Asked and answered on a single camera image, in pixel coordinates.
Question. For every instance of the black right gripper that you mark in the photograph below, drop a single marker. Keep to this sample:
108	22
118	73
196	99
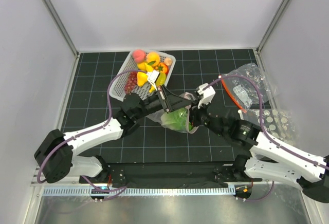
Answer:
195	111

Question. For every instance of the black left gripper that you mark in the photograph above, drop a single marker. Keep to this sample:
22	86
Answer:
172	101

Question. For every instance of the green lettuce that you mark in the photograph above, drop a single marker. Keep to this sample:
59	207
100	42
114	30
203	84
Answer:
177	120

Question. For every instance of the pink dotted zip bag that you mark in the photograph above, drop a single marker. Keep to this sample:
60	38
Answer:
155	117

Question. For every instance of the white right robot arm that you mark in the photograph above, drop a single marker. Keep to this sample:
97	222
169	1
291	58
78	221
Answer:
270	158

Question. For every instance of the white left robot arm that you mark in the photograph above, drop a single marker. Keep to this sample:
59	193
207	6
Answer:
59	154

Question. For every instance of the orange zipper clear bag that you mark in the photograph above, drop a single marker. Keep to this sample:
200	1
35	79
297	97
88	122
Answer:
244	84

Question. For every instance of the silver dotted clear bag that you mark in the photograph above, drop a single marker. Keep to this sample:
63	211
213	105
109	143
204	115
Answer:
277	123

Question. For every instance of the yellow banana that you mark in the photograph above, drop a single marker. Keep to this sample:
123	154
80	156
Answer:
153	88

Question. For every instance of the red orange tomato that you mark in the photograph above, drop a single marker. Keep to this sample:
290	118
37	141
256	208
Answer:
162	68

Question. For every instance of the beige garlic bulb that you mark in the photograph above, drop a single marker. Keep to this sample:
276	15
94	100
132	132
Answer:
168	61

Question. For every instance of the red grape bunch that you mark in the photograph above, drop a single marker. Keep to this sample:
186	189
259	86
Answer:
131	82

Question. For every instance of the yellow mango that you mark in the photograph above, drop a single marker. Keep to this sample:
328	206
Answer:
145	66

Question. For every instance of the orange yellow peach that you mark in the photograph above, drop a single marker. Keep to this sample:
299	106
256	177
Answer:
153	59

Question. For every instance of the white perforated plastic basket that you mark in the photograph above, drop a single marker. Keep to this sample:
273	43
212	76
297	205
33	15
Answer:
135	71

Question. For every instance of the pink peach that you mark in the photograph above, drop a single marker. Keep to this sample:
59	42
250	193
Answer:
138	56

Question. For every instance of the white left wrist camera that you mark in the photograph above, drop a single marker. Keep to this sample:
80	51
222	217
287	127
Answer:
152	77

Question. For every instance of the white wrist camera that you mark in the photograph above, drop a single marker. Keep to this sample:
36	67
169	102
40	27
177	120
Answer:
152	77
205	93

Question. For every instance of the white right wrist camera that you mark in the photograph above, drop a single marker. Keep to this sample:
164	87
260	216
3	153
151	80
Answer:
205	93

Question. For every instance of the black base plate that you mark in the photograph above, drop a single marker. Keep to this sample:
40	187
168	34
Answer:
171	175

